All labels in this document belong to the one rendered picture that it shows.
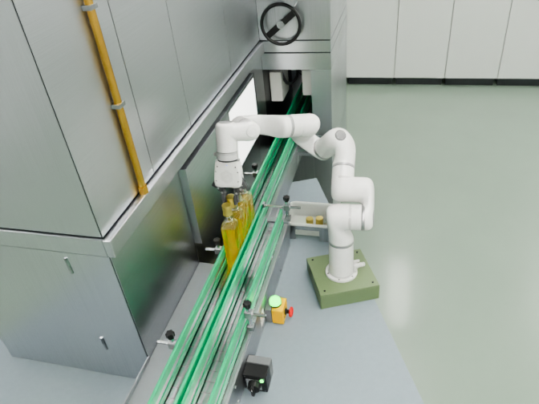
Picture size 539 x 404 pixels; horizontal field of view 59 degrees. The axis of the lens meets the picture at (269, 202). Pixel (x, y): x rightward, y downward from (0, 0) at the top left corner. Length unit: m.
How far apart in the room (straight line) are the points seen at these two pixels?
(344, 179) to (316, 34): 1.02
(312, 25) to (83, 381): 1.90
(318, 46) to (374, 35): 2.87
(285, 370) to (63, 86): 1.13
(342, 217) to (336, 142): 0.29
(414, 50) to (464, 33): 0.50
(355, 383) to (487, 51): 4.36
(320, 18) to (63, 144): 1.66
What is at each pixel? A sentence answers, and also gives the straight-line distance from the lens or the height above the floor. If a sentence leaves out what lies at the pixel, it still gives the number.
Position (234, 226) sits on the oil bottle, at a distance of 1.80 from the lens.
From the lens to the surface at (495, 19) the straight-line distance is 5.47.
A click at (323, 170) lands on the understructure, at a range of 2.93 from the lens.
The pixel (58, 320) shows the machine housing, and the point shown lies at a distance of 1.76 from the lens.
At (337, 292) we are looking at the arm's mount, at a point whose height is 0.82.
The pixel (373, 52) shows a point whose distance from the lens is 5.51.
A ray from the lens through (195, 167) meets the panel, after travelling 1.78.
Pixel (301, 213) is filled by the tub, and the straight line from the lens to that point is 2.31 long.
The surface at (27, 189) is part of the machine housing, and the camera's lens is 1.38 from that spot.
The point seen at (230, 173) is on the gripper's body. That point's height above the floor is 1.28.
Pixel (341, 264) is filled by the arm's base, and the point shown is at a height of 0.90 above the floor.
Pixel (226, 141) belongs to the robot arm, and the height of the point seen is 1.39.
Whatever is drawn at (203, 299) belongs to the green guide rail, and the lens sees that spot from 1.74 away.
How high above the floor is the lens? 2.18
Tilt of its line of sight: 36 degrees down
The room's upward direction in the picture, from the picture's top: 6 degrees counter-clockwise
